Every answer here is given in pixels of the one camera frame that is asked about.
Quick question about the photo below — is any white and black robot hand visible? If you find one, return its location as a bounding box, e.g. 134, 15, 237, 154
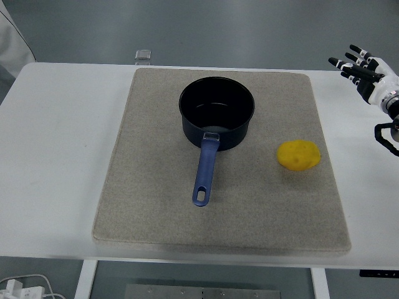
328, 44, 399, 105

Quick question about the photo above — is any grey beige table mat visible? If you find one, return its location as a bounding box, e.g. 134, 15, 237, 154
92, 68, 352, 258

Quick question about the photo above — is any black table control panel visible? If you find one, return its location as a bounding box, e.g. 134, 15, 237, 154
358, 269, 399, 278

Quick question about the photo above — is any white table leg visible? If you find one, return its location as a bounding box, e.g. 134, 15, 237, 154
74, 259, 99, 299
309, 267, 330, 299

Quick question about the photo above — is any grey metal plate with screws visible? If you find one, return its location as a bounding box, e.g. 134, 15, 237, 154
123, 283, 283, 299

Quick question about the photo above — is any white power strip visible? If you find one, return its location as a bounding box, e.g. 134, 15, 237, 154
0, 279, 46, 299

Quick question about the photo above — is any blue pot with handle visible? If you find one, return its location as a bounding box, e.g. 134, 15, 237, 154
178, 77, 256, 207

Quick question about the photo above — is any white cable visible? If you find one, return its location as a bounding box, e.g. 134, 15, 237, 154
0, 273, 64, 299

